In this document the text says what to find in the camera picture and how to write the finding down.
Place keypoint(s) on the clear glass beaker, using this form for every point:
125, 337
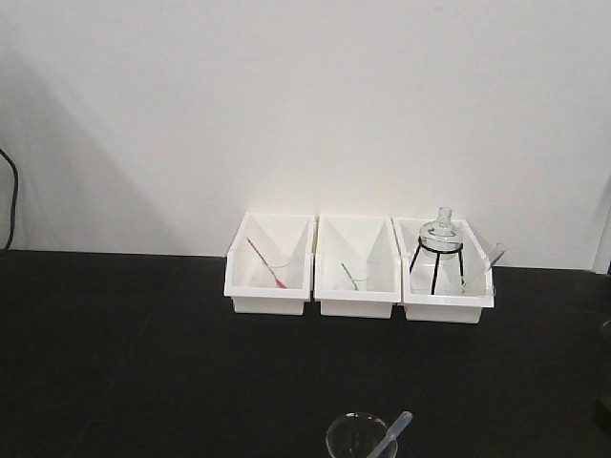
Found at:
358, 434

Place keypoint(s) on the clear plastic pipette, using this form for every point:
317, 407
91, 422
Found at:
389, 434

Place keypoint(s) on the white bin with red pipette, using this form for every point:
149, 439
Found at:
270, 263

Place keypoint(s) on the white bin with green pipette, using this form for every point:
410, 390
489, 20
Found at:
367, 246

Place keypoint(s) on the red tipped pipette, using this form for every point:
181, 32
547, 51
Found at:
268, 267

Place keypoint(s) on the white bin with glassware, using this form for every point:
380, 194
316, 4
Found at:
450, 288

